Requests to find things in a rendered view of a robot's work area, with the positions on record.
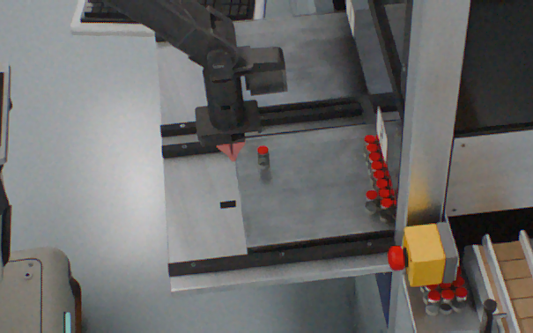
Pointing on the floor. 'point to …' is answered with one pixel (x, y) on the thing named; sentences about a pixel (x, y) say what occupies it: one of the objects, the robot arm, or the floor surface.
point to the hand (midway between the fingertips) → (233, 155)
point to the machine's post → (427, 125)
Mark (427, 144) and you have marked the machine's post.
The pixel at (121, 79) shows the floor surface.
